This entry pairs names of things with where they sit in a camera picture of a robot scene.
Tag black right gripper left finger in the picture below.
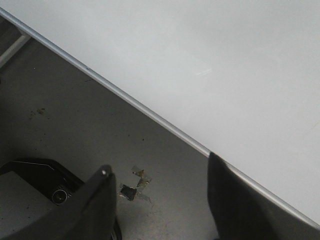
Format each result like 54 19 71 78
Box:
6 165 117 240

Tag white whiteboard with aluminium frame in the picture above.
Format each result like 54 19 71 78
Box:
0 0 320 228

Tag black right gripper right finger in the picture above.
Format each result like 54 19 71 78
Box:
207 152 320 240

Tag torn tape scraps on floor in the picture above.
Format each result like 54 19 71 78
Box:
118 165 153 204

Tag black robot base with connector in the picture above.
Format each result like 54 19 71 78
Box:
0 158 85 206

